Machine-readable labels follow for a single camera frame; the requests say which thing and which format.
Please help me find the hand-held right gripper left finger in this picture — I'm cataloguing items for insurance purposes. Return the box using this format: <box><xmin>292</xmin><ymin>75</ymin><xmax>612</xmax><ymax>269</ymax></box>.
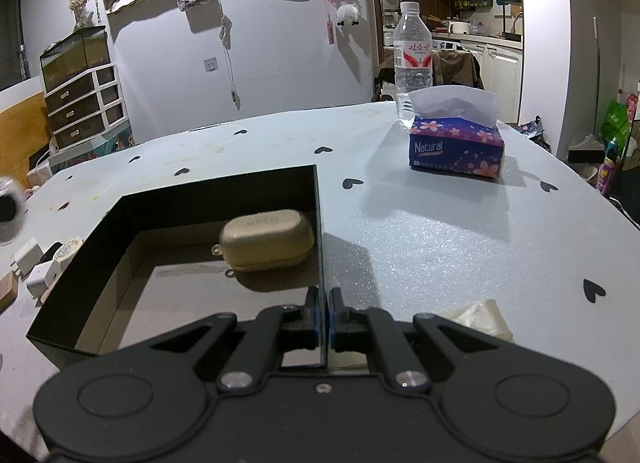
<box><xmin>145</xmin><ymin>286</ymin><xmax>324</xmax><ymax>391</ymax></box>

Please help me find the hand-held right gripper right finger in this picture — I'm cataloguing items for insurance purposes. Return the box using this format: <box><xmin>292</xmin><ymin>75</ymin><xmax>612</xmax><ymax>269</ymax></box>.
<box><xmin>327</xmin><ymin>288</ymin><xmax>502</xmax><ymax>391</ymax></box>

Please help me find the white power adapter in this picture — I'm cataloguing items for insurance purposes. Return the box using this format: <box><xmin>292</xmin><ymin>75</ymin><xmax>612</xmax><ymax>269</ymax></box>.
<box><xmin>12</xmin><ymin>237</ymin><xmax>47</xmax><ymax>278</ymax></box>
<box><xmin>25</xmin><ymin>260</ymin><xmax>64</xmax><ymax>302</ymax></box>

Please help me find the black cardboard box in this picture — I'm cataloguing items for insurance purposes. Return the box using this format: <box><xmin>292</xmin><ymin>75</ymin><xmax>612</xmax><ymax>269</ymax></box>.
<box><xmin>26</xmin><ymin>164</ymin><xmax>326</xmax><ymax>370</ymax></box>

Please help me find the wooden board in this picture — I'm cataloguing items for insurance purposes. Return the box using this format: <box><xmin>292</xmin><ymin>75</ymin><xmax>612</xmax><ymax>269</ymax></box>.
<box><xmin>0</xmin><ymin>90</ymin><xmax>52</xmax><ymax>184</ymax></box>

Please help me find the beige oval case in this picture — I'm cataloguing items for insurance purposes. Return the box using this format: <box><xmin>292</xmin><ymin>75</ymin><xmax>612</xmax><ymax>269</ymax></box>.
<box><xmin>211</xmin><ymin>209</ymin><xmax>316</xmax><ymax>278</ymax></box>

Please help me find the white drawer cabinet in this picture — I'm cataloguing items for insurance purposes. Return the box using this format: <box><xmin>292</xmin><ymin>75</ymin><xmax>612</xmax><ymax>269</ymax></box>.
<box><xmin>43</xmin><ymin>64</ymin><xmax>127</xmax><ymax>150</ymax></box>

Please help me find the glass fish tank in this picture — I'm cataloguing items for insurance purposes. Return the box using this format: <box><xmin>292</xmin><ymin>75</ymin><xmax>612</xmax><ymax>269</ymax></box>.
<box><xmin>39</xmin><ymin>25</ymin><xmax>112</xmax><ymax>94</ymax></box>

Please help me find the purple and white packet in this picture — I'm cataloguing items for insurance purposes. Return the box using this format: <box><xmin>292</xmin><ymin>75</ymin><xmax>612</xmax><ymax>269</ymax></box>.
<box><xmin>407</xmin><ymin>85</ymin><xmax>505</xmax><ymax>180</ymax></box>

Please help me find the dried flower bunch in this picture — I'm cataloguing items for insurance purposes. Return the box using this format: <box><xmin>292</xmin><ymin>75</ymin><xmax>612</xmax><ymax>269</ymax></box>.
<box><xmin>69</xmin><ymin>0</ymin><xmax>95</xmax><ymax>30</ymax></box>

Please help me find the clear plastic water bottle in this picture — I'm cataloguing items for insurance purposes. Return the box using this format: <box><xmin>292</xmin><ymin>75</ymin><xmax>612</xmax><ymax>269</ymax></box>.
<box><xmin>393</xmin><ymin>1</ymin><xmax>434</xmax><ymax>124</ymax></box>

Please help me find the brown jacket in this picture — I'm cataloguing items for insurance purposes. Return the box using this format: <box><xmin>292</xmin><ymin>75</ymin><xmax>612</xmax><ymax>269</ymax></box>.
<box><xmin>376</xmin><ymin>48</ymin><xmax>485</xmax><ymax>94</ymax></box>

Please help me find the sheep plush toy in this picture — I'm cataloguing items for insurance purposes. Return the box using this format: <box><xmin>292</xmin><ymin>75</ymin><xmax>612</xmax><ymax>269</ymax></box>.
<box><xmin>335</xmin><ymin>3</ymin><xmax>361</xmax><ymax>26</ymax></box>

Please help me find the spray can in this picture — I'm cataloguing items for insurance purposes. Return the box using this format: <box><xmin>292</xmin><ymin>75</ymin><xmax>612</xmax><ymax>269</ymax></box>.
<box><xmin>596</xmin><ymin>137</ymin><xmax>621</xmax><ymax>194</ymax></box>

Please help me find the green plastic bag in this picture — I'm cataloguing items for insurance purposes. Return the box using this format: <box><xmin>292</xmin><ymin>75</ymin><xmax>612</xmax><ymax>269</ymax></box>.
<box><xmin>600</xmin><ymin>98</ymin><xmax>632</xmax><ymax>144</ymax></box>

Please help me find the hanging cord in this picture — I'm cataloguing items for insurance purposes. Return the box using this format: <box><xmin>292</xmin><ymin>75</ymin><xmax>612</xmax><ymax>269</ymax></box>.
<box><xmin>219</xmin><ymin>14</ymin><xmax>242</xmax><ymax>110</ymax></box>

